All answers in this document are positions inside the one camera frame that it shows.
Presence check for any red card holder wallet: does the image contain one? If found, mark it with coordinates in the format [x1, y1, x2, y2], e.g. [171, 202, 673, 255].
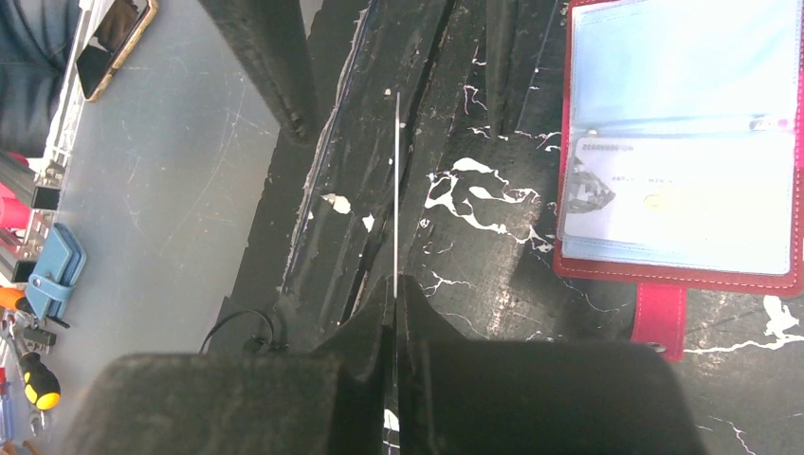
[554, 1, 803, 361]

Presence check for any clear white card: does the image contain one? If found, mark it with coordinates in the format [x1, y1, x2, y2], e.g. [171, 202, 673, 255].
[393, 92, 402, 300]

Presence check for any orange handled tool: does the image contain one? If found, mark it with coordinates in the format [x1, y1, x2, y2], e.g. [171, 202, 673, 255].
[0, 286, 33, 314]

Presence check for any smartphone with gold case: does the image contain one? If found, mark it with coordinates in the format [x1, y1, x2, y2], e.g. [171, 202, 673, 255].
[76, 0, 158, 102]

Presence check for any blue wallet on floor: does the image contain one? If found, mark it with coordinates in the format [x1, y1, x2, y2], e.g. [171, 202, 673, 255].
[25, 223, 86, 320]

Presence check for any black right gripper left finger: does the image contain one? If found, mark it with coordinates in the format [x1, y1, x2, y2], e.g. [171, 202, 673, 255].
[63, 279, 393, 454]

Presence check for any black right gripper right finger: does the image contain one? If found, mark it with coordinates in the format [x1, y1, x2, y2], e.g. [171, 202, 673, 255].
[396, 275, 706, 454]

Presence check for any yellow black screwdriver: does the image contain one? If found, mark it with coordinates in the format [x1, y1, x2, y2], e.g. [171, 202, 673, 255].
[3, 334, 62, 411]

